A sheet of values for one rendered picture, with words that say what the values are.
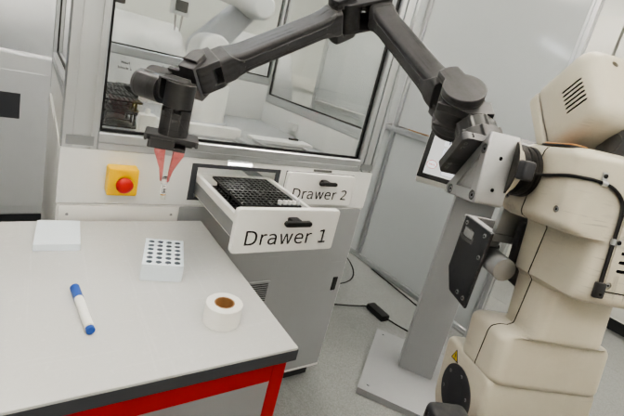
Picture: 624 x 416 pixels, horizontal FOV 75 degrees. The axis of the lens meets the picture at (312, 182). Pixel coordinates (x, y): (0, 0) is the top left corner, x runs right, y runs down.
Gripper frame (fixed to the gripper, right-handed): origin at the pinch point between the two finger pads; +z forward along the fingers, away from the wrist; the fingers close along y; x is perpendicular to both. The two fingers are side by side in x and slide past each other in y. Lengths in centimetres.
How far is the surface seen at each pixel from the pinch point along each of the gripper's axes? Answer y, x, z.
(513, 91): -171, -101, -48
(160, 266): -2.2, 4.8, 18.1
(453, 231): -119, -48, 19
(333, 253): -67, -47, 36
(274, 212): -25.1, -1.2, 4.7
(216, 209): -14.0, -14.1, 11.0
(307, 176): -45, -40, 5
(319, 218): -38.4, -4.9, 6.0
